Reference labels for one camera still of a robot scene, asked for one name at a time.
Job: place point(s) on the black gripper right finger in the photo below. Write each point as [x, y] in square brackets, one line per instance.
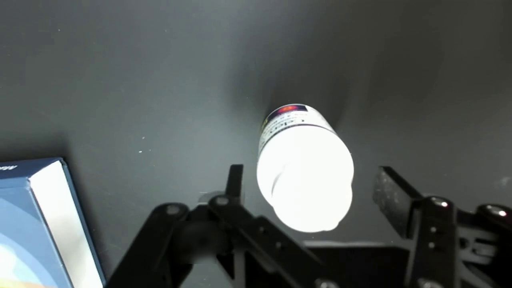
[450, 246]

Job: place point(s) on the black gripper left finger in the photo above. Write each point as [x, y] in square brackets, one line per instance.
[248, 248]

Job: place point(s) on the white pill bottle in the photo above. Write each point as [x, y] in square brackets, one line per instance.
[304, 169]

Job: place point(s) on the blue book with orange cover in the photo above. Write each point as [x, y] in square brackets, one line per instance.
[43, 235]

